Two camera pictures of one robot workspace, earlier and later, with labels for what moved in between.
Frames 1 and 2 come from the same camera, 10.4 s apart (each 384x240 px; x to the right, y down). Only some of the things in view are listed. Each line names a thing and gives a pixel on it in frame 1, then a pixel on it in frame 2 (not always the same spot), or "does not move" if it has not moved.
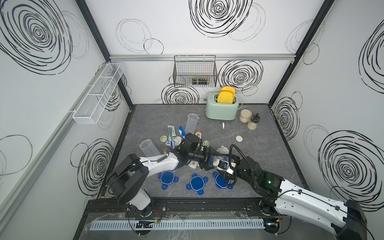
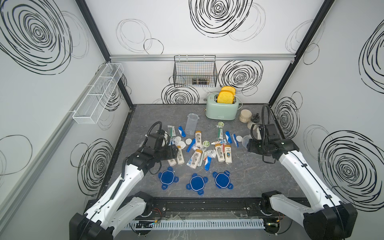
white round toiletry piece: [177, 140] does not move
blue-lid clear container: [191, 123] does not move
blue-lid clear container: [223, 150] -> [245, 139]
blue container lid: [167, 177] does not move
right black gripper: [236, 159] -> [250, 145]
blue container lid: [197, 183] does not move
